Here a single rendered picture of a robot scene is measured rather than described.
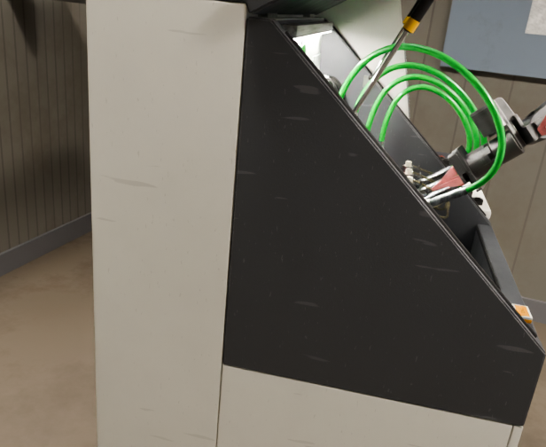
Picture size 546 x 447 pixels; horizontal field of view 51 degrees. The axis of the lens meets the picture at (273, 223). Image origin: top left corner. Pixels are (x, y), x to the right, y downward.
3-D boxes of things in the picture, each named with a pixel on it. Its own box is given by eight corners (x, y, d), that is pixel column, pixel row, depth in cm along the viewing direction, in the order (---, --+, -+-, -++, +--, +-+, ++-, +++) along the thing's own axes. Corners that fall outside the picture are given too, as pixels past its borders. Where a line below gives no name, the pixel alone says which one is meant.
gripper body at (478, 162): (455, 148, 127) (484, 130, 123) (479, 187, 127) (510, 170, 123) (448, 153, 121) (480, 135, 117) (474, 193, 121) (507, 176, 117)
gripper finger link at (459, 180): (425, 168, 131) (460, 146, 126) (440, 194, 131) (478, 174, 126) (417, 174, 125) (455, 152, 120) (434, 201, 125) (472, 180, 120)
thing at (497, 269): (519, 413, 108) (542, 341, 102) (495, 409, 109) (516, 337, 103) (479, 276, 165) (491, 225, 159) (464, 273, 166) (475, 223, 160)
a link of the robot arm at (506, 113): (558, 126, 115) (537, 136, 123) (527, 77, 115) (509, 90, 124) (510, 156, 114) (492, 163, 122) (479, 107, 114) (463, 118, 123)
